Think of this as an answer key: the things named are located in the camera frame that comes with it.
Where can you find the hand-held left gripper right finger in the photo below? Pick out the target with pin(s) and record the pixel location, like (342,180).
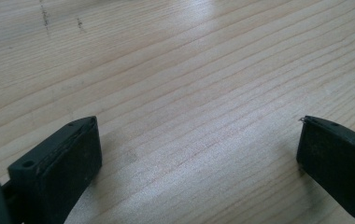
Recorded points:
(337,161)

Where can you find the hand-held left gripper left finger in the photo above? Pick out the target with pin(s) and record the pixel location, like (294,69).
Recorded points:
(60,168)

